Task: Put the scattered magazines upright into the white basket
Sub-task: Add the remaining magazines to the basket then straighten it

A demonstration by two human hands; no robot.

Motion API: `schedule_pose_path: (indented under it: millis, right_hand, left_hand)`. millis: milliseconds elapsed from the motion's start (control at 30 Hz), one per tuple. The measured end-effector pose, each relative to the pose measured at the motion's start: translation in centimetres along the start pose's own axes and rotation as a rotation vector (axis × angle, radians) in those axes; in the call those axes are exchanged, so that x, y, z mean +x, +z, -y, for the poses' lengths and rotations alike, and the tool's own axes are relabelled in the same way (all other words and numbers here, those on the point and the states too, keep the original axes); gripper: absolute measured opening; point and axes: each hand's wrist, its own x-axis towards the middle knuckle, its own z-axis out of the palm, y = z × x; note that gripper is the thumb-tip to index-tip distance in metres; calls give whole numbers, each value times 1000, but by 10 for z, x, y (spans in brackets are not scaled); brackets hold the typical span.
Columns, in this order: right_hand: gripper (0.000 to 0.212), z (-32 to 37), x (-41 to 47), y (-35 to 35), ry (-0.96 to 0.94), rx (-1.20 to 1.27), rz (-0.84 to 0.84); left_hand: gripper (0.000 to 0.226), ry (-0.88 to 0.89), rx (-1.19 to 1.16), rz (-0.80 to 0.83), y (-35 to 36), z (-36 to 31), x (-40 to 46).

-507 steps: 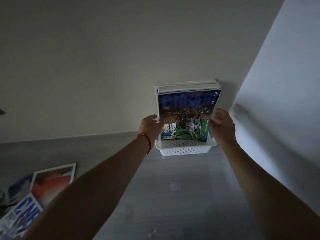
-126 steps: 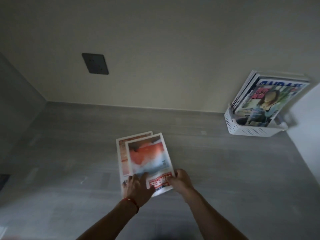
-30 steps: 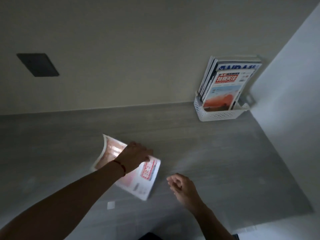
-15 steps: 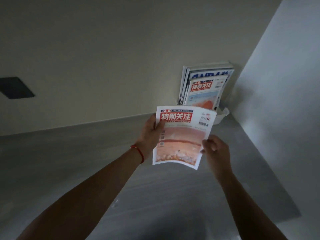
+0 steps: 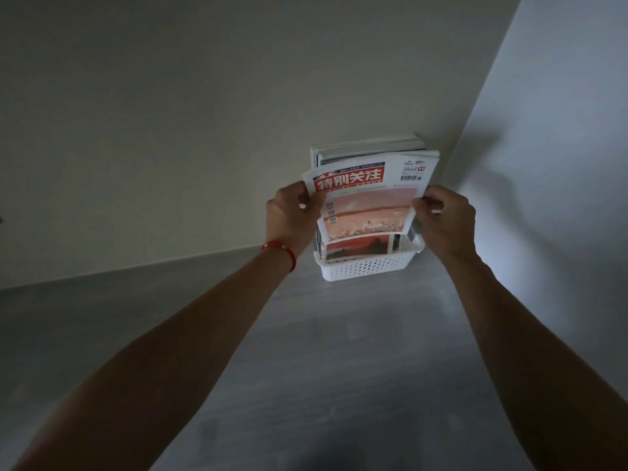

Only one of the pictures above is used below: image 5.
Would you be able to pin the white magazine orange picture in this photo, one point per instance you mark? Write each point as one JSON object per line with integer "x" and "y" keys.
{"x": 368, "y": 210}
{"x": 358, "y": 249}

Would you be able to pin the person's right forearm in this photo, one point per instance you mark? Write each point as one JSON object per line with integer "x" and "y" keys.
{"x": 530, "y": 362}

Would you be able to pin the stack of white-edged magazines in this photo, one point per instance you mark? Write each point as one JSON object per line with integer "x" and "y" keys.
{"x": 368, "y": 146}

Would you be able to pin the white perforated plastic basket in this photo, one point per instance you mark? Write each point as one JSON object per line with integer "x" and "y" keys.
{"x": 368, "y": 270}

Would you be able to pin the person's left hand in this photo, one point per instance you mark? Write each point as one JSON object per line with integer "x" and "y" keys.
{"x": 289, "y": 220}

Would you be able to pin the person's left forearm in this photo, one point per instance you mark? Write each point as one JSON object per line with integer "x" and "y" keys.
{"x": 162, "y": 367}

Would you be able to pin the person's right hand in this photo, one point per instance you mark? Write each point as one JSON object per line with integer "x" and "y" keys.
{"x": 449, "y": 225}

